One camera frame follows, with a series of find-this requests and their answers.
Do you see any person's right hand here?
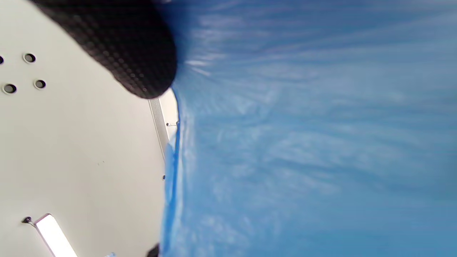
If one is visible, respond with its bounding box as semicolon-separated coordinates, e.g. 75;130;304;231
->
30;0;178;99

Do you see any long ceiling light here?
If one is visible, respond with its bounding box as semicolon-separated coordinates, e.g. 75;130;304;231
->
34;213;78;257

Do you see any blue plastic bag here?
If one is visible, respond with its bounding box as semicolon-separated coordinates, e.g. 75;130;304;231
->
159;0;457;257

